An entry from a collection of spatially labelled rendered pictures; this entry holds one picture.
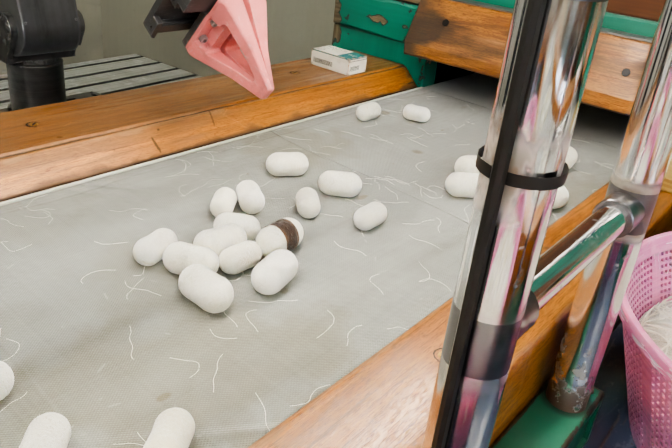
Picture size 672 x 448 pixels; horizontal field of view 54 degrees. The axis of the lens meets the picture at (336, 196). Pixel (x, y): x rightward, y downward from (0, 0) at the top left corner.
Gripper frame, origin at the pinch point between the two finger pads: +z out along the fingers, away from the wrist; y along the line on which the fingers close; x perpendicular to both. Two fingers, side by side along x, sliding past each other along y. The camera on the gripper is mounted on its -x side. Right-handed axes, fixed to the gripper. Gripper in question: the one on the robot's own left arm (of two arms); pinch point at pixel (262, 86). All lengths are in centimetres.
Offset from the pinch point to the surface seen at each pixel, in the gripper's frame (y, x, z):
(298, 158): 1.6, 2.4, 6.0
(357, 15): 35.9, 12.5, -13.9
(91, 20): 107, 165, -128
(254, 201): -6.2, 0.8, 8.6
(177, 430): -23.9, -8.5, 19.1
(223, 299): -16.0, -4.2, 14.6
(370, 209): -1.0, -3.8, 13.4
